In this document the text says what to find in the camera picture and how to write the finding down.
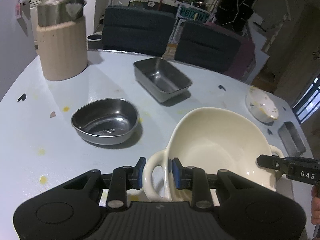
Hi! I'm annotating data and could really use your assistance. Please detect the oval steel bowl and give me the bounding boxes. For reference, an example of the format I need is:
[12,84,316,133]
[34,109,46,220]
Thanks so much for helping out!
[71,98,139,146]

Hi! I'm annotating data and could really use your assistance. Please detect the black hanging jacket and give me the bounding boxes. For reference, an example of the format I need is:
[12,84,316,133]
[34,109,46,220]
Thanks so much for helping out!
[215,0,256,34]

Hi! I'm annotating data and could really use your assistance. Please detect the rectangular steel tray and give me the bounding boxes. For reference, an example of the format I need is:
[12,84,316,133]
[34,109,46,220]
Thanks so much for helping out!
[133,57,193,103]
[278,121,306,157]

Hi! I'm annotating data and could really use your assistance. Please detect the dark blue chair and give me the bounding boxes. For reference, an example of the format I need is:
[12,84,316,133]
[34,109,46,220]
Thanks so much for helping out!
[174,21,241,73]
[102,5,175,57]

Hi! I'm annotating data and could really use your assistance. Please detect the yellow rimmed lemon bowl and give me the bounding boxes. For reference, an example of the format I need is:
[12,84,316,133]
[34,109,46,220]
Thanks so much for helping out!
[245,87,279,124]

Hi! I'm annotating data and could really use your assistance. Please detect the left dark blue chair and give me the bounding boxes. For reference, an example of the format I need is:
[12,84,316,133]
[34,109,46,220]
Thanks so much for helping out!
[102,5,175,57]

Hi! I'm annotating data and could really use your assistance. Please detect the right dark blue chair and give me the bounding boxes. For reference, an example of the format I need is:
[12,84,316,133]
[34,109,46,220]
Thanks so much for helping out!
[174,21,241,73]

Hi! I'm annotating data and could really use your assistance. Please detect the teal poizon sign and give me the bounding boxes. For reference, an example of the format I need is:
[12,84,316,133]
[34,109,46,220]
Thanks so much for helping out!
[177,4,210,23]

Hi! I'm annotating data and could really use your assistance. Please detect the maroon chair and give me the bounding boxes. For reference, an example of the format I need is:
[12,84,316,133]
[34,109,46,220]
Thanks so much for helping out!
[206,22,255,80]

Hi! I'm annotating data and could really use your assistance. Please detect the cream bowl with handles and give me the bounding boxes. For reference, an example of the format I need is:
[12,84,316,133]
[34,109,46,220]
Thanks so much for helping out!
[143,107,284,202]

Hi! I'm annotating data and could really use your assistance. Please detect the person's right hand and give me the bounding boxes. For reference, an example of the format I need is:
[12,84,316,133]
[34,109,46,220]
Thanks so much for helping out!
[311,186,320,219]

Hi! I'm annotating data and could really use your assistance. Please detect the beige ribbed jug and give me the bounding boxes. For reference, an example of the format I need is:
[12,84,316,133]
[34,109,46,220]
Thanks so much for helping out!
[36,0,88,81]

